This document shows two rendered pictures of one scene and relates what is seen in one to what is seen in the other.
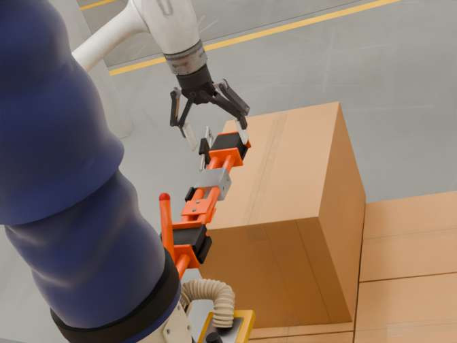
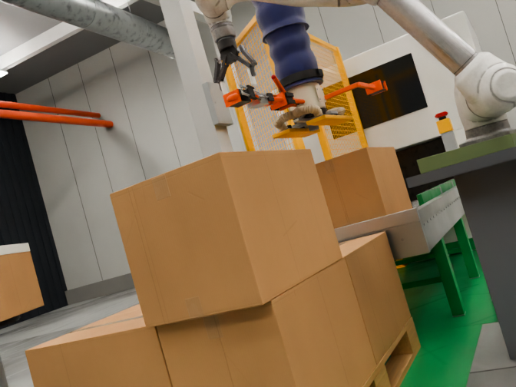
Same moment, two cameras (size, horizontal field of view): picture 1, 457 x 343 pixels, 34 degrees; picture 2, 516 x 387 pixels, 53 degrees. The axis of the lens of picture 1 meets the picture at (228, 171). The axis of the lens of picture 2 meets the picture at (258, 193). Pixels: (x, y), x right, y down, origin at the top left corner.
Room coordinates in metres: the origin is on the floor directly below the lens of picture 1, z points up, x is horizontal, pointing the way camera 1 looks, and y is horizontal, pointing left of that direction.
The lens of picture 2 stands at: (3.61, 0.12, 0.75)
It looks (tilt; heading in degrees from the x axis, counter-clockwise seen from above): 3 degrees up; 185
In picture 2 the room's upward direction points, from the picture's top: 16 degrees counter-clockwise
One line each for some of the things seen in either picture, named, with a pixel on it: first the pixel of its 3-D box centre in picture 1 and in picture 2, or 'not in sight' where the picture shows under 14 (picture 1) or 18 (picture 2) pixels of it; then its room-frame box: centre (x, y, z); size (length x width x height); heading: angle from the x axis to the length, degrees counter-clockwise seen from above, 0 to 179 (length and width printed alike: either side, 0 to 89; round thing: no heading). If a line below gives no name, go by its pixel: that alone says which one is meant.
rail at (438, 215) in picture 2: not in sight; (452, 205); (0.09, 1.03, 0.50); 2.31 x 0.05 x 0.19; 157
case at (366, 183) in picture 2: not in sight; (357, 193); (0.70, 0.40, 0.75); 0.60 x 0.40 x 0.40; 157
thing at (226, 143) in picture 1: (230, 149); (237, 98); (1.58, -0.02, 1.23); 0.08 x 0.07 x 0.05; 152
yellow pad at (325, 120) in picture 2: not in sight; (329, 117); (1.10, 0.34, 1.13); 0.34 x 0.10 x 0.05; 152
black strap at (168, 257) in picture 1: (113, 290); (300, 81); (1.06, 0.26, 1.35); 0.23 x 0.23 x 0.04
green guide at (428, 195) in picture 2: not in sight; (446, 189); (-0.26, 1.12, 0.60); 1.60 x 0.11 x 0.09; 157
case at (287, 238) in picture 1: (283, 212); (236, 229); (1.95, -0.12, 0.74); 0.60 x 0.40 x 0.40; 156
